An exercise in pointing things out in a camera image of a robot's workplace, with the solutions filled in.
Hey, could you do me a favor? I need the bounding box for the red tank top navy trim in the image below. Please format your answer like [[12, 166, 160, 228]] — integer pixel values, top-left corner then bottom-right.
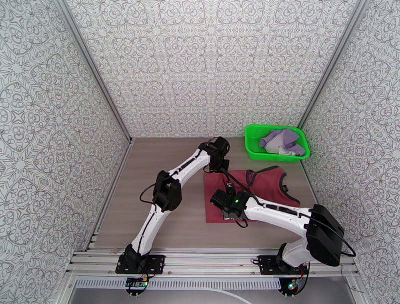
[[203, 166, 302, 225]]

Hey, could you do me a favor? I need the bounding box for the purple cloth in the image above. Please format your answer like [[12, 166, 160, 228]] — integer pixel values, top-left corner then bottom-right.
[[258, 128, 306, 157]]

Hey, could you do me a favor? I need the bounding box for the green plastic basket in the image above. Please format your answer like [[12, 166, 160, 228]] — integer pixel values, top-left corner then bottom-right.
[[244, 124, 311, 165]]

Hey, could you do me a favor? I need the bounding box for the aluminium mounting rail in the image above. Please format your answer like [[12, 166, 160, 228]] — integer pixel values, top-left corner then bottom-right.
[[65, 248, 360, 277]]

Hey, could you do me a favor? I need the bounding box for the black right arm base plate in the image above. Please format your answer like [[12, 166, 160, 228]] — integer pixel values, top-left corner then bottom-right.
[[257, 255, 310, 276]]

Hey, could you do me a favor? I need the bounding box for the white slotted cable duct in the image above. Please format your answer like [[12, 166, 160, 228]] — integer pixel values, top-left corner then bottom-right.
[[75, 278, 282, 291]]

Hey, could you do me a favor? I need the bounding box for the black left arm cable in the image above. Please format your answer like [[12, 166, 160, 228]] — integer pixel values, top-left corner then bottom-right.
[[139, 183, 159, 206]]

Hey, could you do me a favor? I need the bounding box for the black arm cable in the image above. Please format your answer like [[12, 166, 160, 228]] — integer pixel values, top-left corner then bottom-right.
[[139, 183, 159, 206], [298, 212, 358, 259]]

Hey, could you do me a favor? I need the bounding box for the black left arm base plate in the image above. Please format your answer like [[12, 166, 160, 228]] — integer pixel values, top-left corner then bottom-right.
[[115, 254, 167, 275]]

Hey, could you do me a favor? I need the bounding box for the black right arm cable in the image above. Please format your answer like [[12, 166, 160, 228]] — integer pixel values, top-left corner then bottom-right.
[[298, 212, 358, 259]]

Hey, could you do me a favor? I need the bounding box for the aluminium corner post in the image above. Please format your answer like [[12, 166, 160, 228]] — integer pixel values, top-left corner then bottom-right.
[[54, 0, 135, 143], [296, 0, 368, 130]]

